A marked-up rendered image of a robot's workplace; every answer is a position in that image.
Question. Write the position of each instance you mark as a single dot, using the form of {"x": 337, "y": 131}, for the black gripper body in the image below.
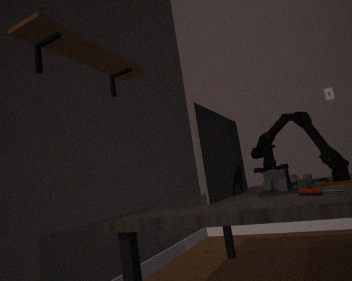
{"x": 283, "y": 166}

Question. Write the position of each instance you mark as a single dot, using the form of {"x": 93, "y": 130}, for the orange-handled screwdriver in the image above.
{"x": 315, "y": 191}

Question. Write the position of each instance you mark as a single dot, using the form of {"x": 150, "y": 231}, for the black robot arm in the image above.
{"x": 329, "y": 156}

